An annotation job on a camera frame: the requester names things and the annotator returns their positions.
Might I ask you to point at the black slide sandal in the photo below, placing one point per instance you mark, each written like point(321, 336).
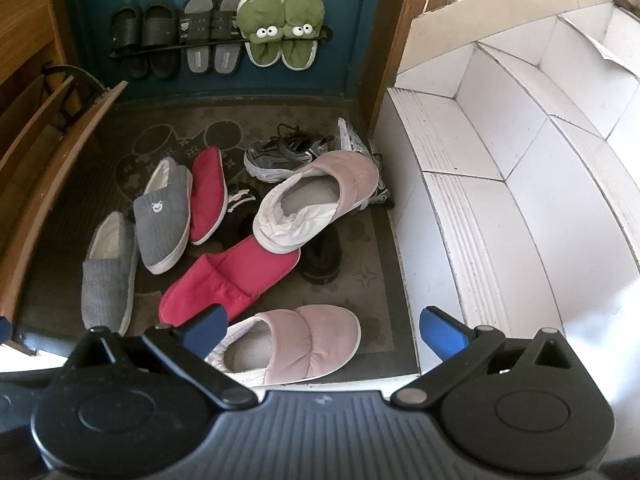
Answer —
point(125, 30)
point(161, 35)

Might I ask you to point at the red cloth slipper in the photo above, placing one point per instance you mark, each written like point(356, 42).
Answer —
point(230, 280)
point(207, 195)

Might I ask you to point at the black wall shoe rack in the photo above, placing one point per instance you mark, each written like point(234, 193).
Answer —
point(170, 46)

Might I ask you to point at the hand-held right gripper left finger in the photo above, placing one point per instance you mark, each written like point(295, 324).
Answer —
point(207, 325)

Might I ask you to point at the wooden door frame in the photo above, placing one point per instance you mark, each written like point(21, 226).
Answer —
point(400, 35)

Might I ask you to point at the wooden shoe cabinet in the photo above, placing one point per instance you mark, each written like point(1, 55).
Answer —
point(30, 20)

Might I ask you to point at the green frog slipper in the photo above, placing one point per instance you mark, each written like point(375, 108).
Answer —
point(302, 12)
point(260, 15)

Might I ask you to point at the black furry figure-print slipper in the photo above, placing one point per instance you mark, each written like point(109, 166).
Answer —
point(322, 260)
point(242, 220)

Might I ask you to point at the brown patterned doormat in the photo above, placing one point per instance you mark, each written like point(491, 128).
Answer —
point(375, 280)

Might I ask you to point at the white paper sheet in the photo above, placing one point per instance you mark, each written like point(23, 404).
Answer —
point(607, 52)

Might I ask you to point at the grey silver sneaker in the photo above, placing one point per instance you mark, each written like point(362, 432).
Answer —
point(380, 195)
point(270, 160)

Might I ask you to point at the grey knit slipper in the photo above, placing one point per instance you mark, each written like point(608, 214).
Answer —
point(107, 280)
point(160, 220)

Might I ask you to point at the pink padded slipper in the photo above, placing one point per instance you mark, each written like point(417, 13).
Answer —
point(310, 340)
point(345, 175)

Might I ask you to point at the teal door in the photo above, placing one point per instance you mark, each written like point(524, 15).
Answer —
point(350, 10)

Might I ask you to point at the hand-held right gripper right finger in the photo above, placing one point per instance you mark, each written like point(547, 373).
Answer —
point(440, 327)

